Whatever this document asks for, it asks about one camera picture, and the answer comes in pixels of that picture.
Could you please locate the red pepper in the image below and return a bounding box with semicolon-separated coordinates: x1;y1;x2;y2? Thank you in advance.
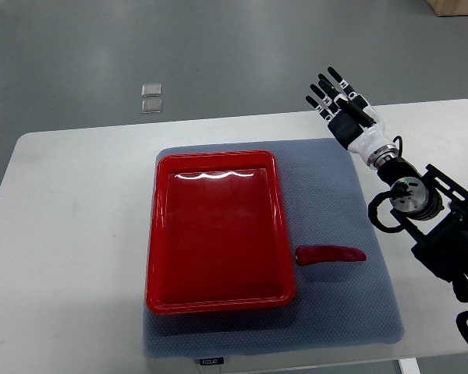
295;245;367;266

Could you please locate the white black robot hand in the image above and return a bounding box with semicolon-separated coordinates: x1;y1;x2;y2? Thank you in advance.
305;66;397;169

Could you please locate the blue-grey mesh mat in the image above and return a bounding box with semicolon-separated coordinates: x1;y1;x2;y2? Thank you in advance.
144;139;404;359

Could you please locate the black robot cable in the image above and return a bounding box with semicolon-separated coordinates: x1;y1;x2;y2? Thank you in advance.
367;190;405;233

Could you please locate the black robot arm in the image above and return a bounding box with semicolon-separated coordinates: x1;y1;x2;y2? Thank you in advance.
307;68;468;356

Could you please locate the red plastic tray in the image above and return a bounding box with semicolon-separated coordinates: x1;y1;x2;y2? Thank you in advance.
146;150;296;316

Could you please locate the wooden box corner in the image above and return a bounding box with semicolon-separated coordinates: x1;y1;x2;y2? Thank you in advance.
427;0;468;16

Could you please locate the upper metal floor plate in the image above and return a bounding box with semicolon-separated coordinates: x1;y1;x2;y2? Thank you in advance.
141;83;162;97

